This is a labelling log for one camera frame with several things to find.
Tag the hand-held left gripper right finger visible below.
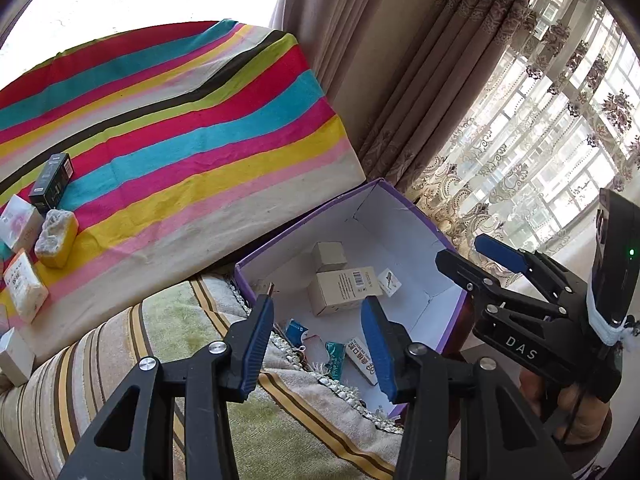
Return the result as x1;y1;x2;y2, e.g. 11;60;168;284
360;296;573;480

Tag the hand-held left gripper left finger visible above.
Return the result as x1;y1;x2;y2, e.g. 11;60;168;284
57;294;277;480

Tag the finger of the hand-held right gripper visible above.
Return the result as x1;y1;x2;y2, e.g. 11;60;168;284
474;233;591;311
435;248;571;321

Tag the teal green packet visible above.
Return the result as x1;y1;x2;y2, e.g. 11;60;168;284
324;341;347;381

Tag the blue white carton box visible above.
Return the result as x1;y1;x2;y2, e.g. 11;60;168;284
284;317;313;348

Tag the white box with emblem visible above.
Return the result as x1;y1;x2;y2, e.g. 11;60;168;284
376;269;403;292

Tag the purple cardboard box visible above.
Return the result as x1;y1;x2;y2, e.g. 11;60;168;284
234;178;473;421

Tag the tall beige carton box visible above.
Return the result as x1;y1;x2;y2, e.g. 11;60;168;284
306;266;377;317

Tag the small white carton box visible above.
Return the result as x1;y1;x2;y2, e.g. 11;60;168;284
312;241;348;273

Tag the yellow sponge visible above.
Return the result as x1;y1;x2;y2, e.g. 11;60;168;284
34;209;79;268

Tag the orange-edged tissue packet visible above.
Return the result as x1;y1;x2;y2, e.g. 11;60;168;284
2;249;50;323

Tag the grey white carton box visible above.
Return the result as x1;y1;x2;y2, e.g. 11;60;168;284
0;329;36;387

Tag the black carton box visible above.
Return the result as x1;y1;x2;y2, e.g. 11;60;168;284
28;152;75;211

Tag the white pink soap box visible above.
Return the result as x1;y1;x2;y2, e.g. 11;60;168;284
0;195;45;253

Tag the person's right hand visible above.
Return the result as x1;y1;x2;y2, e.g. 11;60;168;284
517;367;613;443

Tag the striped terry towel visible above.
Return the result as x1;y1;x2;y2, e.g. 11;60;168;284
0;275;406;480

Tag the brown patterned curtain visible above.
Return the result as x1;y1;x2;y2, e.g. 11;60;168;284
350;0;566;196

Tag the multicolour striped cloth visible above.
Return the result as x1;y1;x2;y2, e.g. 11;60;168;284
0;19;367;361

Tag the plain mauve curtain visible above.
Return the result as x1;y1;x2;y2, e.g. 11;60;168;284
270;0;451;126

